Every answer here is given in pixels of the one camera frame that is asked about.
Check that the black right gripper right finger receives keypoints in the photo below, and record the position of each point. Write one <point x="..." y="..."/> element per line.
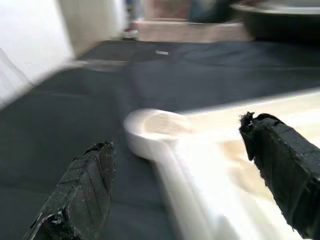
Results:
<point x="282" y="160"/>

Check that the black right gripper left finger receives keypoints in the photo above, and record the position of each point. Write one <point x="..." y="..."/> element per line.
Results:
<point x="80" y="190"/>

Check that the white plastic children table top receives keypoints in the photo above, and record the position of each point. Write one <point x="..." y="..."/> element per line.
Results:
<point x="200" y="200"/>

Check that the black tablecloth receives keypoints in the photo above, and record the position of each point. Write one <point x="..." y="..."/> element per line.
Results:
<point x="75" y="112"/>

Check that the large black basin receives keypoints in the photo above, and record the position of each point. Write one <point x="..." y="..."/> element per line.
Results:
<point x="275" y="27"/>

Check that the beige cloth covered bench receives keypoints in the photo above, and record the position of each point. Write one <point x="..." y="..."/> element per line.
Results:
<point x="187" y="31"/>

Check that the small white paper scrap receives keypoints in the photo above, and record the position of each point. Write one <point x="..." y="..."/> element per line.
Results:
<point x="162" y="52"/>

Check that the black plastic bag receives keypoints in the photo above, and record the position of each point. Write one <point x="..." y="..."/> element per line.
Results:
<point x="207" y="12"/>

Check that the red printed carton box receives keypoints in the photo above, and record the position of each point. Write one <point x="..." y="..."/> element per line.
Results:
<point x="170" y="8"/>

